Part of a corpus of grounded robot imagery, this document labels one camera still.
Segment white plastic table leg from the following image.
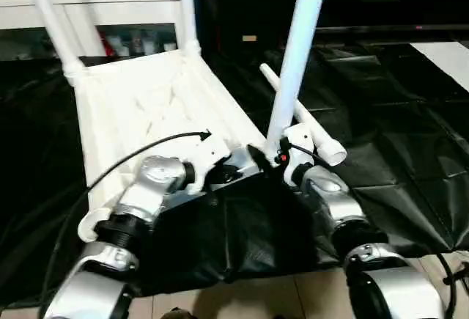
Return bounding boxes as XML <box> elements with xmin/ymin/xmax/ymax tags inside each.
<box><xmin>264</xmin><ymin>0</ymin><xmax>333</xmax><ymax>166</ymax></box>
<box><xmin>177</xmin><ymin>0</ymin><xmax>203</xmax><ymax>59</ymax></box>
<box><xmin>18</xmin><ymin>0</ymin><xmax>84</xmax><ymax>78</ymax></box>
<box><xmin>259</xmin><ymin>62</ymin><xmax>348</xmax><ymax>168</ymax></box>

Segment white plastic table top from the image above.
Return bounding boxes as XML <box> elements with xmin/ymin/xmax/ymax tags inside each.
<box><xmin>64</xmin><ymin>48</ymin><xmax>280</xmax><ymax>243</ymax></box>

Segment black mat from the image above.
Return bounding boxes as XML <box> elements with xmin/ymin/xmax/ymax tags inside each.
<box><xmin>0</xmin><ymin>45</ymin><xmax>469</xmax><ymax>307</ymax></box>

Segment long black bar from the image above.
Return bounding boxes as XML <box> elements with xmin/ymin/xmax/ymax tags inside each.
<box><xmin>314</xmin><ymin>23</ymin><xmax>469</xmax><ymax>34</ymax></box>

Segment white cabinet with glass doors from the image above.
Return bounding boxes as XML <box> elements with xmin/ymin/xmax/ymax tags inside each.
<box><xmin>0</xmin><ymin>0</ymin><xmax>185</xmax><ymax>60</ymax></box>

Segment flat white board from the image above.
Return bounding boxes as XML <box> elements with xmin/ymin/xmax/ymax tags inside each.
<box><xmin>407</xmin><ymin>41</ymin><xmax>469</xmax><ymax>95</ymax></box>

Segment black stick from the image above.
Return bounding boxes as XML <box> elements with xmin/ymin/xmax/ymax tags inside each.
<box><xmin>442</xmin><ymin>266</ymin><xmax>469</xmax><ymax>286</ymax></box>

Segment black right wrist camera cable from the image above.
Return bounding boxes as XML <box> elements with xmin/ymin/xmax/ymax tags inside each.
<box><xmin>280</xmin><ymin>137</ymin><xmax>461</xmax><ymax>319</ymax></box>

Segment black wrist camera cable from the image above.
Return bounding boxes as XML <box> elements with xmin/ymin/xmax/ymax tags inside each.
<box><xmin>280</xmin><ymin>137</ymin><xmax>461</xmax><ymax>319</ymax></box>
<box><xmin>36</xmin><ymin>129</ymin><xmax>213</xmax><ymax>315</ymax></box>

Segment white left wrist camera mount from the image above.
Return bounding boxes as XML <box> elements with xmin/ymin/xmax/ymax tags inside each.
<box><xmin>188</xmin><ymin>132</ymin><xmax>235</xmax><ymax>193</ymax></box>

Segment black left wrist camera cable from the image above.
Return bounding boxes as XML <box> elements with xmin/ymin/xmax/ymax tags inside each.
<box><xmin>36</xmin><ymin>129</ymin><xmax>213</xmax><ymax>315</ymax></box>

